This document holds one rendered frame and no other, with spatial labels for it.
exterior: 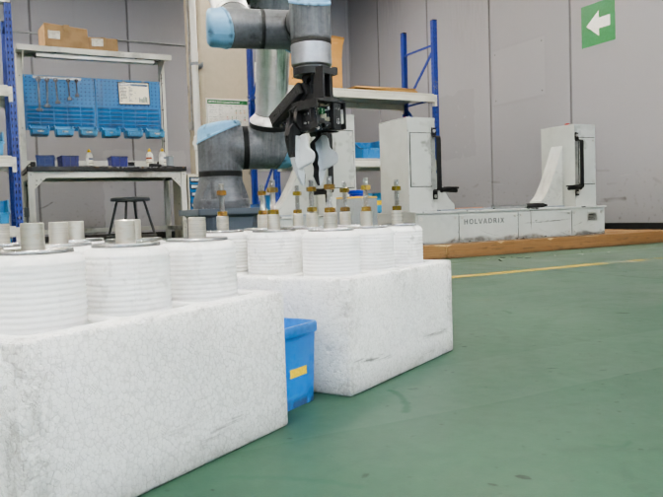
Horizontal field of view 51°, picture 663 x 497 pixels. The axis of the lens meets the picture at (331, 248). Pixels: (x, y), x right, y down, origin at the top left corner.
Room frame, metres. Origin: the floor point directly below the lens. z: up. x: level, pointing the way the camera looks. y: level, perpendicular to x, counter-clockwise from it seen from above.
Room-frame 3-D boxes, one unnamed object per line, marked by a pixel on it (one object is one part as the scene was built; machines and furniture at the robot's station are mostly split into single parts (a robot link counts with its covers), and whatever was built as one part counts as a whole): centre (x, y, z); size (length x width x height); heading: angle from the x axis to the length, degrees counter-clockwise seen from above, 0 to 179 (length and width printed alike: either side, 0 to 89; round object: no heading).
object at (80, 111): (6.62, 2.13, 0.94); 1.40 x 0.70 x 1.88; 118
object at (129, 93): (7.05, 1.93, 1.54); 0.32 x 0.02 x 0.25; 118
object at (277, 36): (1.39, 0.06, 0.64); 0.11 x 0.11 x 0.08; 13
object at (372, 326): (1.31, 0.03, 0.09); 0.39 x 0.39 x 0.18; 57
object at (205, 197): (1.86, 0.29, 0.35); 0.15 x 0.15 x 0.10
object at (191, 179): (7.01, 1.27, 0.35); 0.59 x 0.47 x 0.69; 28
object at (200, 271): (0.89, 0.17, 0.16); 0.10 x 0.10 x 0.18
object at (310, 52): (1.30, 0.02, 0.57); 0.08 x 0.08 x 0.05
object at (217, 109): (7.67, 1.08, 1.38); 0.49 x 0.02 x 0.35; 118
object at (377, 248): (1.24, -0.06, 0.16); 0.10 x 0.10 x 0.18
